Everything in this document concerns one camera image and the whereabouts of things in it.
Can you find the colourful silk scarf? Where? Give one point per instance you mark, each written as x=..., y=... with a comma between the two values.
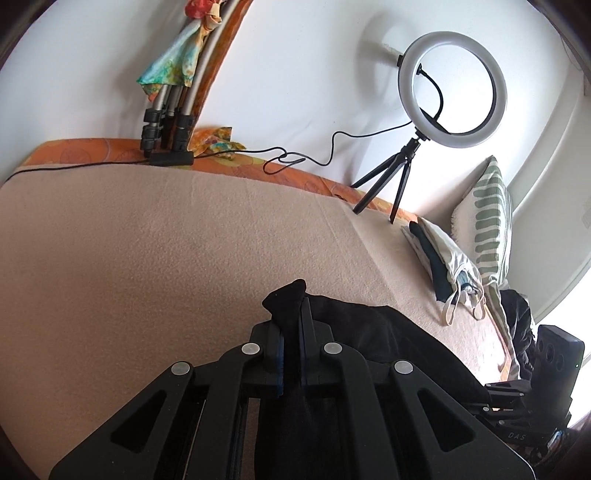
x=177, y=64

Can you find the white canvas tote bag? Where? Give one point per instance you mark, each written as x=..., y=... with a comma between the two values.
x=462, y=273

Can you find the black t-shirt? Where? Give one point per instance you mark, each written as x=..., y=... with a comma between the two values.
x=302, y=436

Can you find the orange floral bed sheet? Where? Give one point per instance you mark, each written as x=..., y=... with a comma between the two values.
x=92, y=150

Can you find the white ring light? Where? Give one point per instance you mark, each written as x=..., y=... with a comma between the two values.
x=452, y=89

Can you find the green striped white pillow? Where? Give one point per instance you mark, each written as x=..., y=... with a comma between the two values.
x=482, y=228

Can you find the dark green folded garment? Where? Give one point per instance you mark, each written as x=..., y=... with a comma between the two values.
x=439, y=272

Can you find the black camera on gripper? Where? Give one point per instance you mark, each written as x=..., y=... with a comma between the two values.
x=559, y=356

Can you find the beige towel blanket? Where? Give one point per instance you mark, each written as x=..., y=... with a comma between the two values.
x=45, y=419

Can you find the folded silver tripod stand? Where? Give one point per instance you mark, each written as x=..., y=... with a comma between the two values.
x=170, y=119

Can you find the small colourful fabric piece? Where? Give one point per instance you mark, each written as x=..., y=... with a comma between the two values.
x=212, y=141

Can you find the black clothing beside pillow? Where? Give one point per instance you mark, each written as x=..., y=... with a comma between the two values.
x=520, y=322

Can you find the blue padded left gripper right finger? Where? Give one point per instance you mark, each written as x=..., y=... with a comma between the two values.
x=416, y=429

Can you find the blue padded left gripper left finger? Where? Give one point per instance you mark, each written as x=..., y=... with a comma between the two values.
x=188, y=423

